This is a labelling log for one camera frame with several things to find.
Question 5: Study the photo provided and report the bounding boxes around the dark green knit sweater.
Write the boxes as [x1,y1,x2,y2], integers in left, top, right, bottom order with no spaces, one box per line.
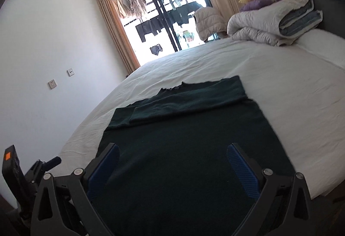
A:
[93,86,295,235]

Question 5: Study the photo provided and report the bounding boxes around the black clothes on rack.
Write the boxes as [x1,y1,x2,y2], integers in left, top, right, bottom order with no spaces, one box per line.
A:
[136,1,202,43]

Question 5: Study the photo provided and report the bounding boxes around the white bed sheet mattress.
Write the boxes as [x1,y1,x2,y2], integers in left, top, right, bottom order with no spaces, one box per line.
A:
[53,29,344,197]

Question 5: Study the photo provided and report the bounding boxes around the left tan curtain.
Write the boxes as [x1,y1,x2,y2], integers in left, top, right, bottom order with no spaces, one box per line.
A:
[96,0,140,75]

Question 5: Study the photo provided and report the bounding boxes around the small dark hanging garment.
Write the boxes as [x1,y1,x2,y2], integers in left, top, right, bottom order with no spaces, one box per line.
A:
[150,44,163,56]

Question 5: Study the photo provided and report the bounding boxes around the hanging brown patterned garment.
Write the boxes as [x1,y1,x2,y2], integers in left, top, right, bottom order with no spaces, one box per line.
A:
[113,0,147,19]

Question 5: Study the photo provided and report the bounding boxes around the grey folded quilt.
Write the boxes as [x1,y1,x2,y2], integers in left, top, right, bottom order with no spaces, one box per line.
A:
[227,0,323,46]

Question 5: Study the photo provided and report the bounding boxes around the beige puffy jacket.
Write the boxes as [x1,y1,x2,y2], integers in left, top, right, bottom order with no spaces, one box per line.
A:
[194,7,228,43]

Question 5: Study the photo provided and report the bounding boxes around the purple pillow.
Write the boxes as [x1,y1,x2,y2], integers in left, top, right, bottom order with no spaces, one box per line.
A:
[240,0,281,12]

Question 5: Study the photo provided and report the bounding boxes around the lower wall socket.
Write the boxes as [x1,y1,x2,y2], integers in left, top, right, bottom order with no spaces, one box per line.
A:
[48,80,57,89]

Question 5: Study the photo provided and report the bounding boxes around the wall socket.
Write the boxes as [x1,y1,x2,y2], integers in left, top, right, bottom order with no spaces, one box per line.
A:
[67,69,74,77]
[48,80,57,89]

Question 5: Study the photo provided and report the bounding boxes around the upper wall socket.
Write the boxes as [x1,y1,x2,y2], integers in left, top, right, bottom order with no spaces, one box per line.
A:
[67,69,74,77]

